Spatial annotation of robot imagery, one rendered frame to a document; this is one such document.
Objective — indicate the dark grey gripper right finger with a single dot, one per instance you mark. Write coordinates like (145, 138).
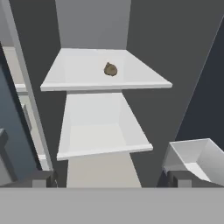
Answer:
(175, 176)

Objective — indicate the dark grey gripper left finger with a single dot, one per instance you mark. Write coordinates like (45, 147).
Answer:
(40, 176)

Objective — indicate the wide white fridge shelf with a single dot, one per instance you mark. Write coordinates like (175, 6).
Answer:
(81, 70)

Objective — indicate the dark grey fridge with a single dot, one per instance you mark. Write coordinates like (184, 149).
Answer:
(151, 35)

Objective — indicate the white fridge door bin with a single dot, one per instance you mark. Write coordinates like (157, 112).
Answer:
(198, 157)

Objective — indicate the dark navy fridge door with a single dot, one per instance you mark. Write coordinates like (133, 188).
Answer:
(207, 102)

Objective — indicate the dark blue fridge door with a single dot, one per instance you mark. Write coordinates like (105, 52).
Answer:
(14, 116)

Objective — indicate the narrow white fridge shelf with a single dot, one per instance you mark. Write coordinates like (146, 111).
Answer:
(96, 122)

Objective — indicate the brown onion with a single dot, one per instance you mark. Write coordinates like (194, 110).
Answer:
(110, 69)

